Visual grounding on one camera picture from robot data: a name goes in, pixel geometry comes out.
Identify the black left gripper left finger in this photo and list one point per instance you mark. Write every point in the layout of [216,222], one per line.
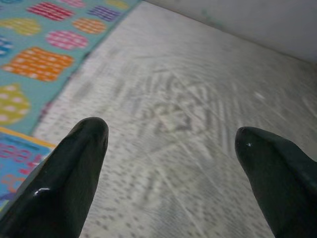
[62,186]

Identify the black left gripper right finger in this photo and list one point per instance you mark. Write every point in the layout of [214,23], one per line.
[284,188]

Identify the blue children's picture book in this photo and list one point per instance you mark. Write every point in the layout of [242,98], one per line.
[17,153]

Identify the teal blanket with colourful patches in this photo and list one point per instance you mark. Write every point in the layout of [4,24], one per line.
[32,72]

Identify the white patterned mattress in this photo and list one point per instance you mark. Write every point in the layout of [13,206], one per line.
[173,99]

